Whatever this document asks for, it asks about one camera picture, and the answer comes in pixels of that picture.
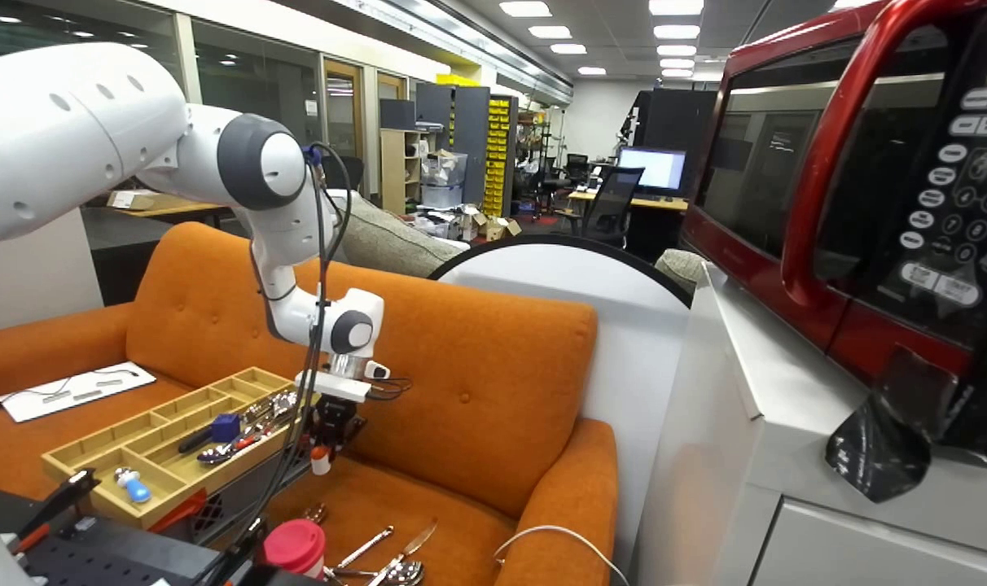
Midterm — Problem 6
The round white reflector black rim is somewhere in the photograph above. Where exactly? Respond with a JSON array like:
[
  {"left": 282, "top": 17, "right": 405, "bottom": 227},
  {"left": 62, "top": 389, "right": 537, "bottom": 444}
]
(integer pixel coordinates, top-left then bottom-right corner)
[{"left": 427, "top": 231, "right": 696, "bottom": 568}]

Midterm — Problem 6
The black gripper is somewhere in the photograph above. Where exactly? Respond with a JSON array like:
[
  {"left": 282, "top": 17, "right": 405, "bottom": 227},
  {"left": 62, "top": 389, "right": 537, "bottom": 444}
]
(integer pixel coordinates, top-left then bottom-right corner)
[{"left": 301, "top": 398, "right": 372, "bottom": 459}]

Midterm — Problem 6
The thin white cable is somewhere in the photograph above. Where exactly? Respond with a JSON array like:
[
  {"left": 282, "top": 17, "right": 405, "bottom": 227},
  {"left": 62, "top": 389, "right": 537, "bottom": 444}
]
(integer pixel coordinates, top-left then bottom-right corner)
[{"left": 493, "top": 521, "right": 635, "bottom": 586}]

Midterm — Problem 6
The white cup with red lid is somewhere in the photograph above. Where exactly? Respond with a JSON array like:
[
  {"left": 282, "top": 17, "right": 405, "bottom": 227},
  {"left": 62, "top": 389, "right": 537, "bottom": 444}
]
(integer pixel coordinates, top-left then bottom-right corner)
[{"left": 258, "top": 514, "right": 330, "bottom": 583}]

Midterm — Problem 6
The white cabinet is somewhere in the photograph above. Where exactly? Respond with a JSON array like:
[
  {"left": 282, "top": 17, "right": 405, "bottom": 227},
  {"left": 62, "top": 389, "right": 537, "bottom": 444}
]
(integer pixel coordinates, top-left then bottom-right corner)
[{"left": 630, "top": 258, "right": 987, "bottom": 586}]

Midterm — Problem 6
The orange fabric sofa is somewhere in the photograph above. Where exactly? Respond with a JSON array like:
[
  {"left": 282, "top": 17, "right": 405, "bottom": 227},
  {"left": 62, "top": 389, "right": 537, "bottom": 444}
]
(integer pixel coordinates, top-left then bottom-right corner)
[{"left": 0, "top": 222, "right": 621, "bottom": 586}]

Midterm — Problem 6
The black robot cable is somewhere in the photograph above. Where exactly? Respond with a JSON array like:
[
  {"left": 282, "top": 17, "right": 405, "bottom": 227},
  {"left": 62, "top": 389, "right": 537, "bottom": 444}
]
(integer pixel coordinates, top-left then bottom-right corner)
[{"left": 185, "top": 142, "right": 354, "bottom": 557}]

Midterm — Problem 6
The red microwave oven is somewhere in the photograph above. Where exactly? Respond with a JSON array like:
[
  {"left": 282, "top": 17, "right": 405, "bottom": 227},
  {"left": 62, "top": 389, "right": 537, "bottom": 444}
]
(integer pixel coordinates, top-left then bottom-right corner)
[{"left": 679, "top": 0, "right": 987, "bottom": 459}]

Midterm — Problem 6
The small blue white bottle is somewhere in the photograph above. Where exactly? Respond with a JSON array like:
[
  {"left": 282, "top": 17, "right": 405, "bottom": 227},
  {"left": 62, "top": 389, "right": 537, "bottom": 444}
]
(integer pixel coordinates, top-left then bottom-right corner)
[{"left": 115, "top": 465, "right": 157, "bottom": 510}]

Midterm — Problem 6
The grey fabric cushion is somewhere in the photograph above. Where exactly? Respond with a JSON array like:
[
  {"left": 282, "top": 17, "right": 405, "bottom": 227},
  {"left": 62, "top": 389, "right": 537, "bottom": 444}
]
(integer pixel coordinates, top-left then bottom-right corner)
[{"left": 325, "top": 189, "right": 470, "bottom": 282}]

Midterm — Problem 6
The silver cutlery pile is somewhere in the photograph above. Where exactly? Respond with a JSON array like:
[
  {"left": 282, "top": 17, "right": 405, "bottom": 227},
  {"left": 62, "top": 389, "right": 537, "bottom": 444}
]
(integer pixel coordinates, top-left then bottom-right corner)
[{"left": 235, "top": 395, "right": 307, "bottom": 444}]

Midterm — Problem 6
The lit desktop monitor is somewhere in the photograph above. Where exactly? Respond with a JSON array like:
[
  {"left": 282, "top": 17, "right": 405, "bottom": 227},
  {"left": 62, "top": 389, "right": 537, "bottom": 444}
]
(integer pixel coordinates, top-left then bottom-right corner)
[{"left": 615, "top": 145, "right": 695, "bottom": 196}]

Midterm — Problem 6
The wooden cutlery tray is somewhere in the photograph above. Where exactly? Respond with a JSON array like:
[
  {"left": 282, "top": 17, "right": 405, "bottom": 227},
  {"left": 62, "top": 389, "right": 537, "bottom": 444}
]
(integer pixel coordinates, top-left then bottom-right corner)
[{"left": 39, "top": 365, "right": 337, "bottom": 530}]

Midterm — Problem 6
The white paper sheet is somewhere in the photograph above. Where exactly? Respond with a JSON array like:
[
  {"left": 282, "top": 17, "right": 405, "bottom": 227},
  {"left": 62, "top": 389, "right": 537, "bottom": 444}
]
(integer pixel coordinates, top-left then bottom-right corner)
[{"left": 0, "top": 357, "right": 160, "bottom": 428}]

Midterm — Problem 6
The yellow black cabinet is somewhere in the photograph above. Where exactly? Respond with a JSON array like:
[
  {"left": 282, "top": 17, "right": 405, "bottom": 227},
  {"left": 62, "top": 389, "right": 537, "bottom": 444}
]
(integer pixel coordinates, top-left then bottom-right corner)
[{"left": 477, "top": 91, "right": 521, "bottom": 222}]

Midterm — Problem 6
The blue handled tool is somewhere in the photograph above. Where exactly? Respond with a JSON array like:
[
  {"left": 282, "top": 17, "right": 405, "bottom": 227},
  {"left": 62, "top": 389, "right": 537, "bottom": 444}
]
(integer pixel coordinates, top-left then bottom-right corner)
[{"left": 176, "top": 414, "right": 245, "bottom": 455}]

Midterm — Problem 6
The black perforated mounting rig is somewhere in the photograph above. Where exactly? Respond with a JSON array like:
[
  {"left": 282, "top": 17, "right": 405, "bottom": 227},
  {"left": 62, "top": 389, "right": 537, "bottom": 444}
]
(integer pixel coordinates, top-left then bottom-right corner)
[{"left": 0, "top": 465, "right": 331, "bottom": 586}]

